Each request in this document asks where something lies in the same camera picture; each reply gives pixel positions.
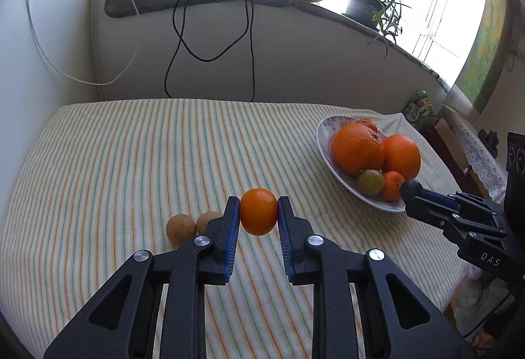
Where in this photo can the white lace cloth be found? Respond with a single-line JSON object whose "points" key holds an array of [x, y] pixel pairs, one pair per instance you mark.
{"points": [[475, 145]]}

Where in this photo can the green snack bag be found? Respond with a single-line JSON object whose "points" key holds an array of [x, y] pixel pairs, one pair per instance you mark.
{"points": [[419, 106]]}

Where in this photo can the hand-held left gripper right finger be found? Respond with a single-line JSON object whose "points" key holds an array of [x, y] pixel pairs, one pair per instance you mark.
{"points": [[286, 244]]}

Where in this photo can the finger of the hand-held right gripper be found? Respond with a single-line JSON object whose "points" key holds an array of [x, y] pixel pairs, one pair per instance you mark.
{"points": [[434, 215], [471, 205]]}

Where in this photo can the small mandarin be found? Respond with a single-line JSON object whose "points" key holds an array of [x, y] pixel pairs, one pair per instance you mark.
{"points": [[392, 186], [367, 124], [258, 211]]}

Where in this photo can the wall poster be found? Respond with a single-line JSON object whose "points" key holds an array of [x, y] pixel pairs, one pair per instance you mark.
{"points": [[484, 47]]}

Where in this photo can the small plum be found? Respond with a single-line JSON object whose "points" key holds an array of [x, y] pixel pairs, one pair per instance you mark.
{"points": [[411, 188], [369, 182]]}

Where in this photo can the brown cardboard box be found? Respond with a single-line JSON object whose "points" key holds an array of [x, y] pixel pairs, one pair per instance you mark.
{"points": [[445, 141]]}

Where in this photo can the large smooth orange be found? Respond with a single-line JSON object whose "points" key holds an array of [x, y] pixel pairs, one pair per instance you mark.
{"points": [[402, 156]]}

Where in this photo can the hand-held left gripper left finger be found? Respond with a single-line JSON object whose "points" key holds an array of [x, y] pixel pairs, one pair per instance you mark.
{"points": [[233, 240]]}

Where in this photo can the large bumpy orange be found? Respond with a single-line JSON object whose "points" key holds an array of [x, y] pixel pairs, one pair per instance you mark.
{"points": [[357, 149]]}

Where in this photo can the brown kiwi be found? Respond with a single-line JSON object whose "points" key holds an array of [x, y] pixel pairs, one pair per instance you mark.
{"points": [[180, 228], [206, 221]]}

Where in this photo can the right brown kiwi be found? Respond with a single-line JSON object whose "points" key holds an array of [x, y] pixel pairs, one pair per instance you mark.
{"points": [[206, 221]]}

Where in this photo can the white plastic bag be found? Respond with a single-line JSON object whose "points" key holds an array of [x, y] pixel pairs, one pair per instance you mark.
{"points": [[475, 309]]}

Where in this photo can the floral white plate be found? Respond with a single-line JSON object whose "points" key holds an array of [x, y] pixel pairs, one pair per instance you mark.
{"points": [[328, 145]]}

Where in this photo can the potted green plant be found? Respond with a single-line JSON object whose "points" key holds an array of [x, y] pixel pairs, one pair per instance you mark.
{"points": [[361, 4]]}

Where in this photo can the left brown kiwi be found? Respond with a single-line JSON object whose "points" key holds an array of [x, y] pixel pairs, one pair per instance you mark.
{"points": [[180, 228]]}

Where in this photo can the striped cloth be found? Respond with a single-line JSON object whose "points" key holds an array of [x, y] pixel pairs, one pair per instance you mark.
{"points": [[123, 158]]}

